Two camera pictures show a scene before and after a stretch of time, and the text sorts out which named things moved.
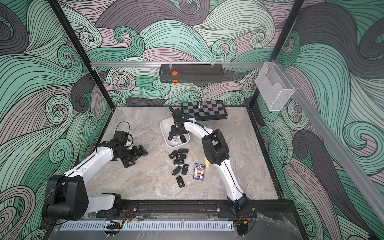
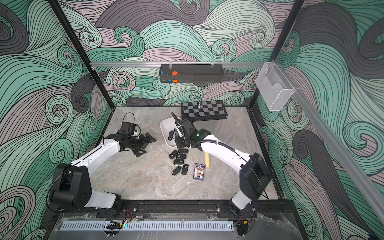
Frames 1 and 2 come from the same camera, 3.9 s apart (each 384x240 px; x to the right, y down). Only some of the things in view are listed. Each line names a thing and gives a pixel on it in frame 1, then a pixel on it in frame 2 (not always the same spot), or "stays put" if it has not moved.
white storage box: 165,127 stays put
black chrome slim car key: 170,136 stays put
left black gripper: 136,152 -> 137,152
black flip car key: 175,172 stays put
